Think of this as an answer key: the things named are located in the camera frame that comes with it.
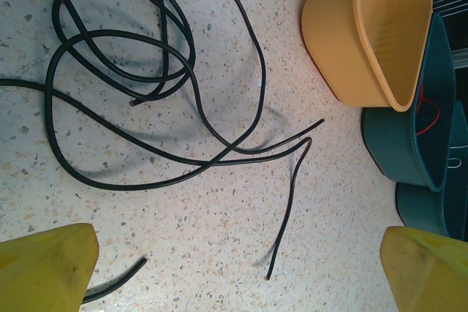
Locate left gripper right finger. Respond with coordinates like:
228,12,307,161
380,226,468,312

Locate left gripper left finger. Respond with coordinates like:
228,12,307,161
0,223,100,312

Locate white cable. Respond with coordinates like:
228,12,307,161
448,145,466,170

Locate red cable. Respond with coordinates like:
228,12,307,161
412,77,440,138

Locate teal plastic bin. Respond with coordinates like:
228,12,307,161
394,99,468,243
361,12,458,194

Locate orange plastic bin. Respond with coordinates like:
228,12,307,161
301,0,434,113

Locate aluminium frame post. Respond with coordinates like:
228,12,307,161
452,47,468,69

